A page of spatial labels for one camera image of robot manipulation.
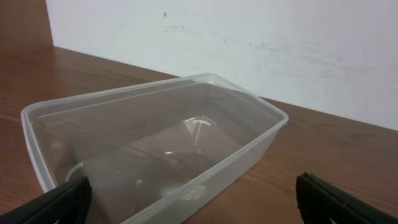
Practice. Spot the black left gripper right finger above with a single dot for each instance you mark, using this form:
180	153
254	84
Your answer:
322	203

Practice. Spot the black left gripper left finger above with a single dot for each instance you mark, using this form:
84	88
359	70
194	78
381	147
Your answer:
67	203

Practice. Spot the clear plastic storage container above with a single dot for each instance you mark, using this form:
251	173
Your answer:
155	152

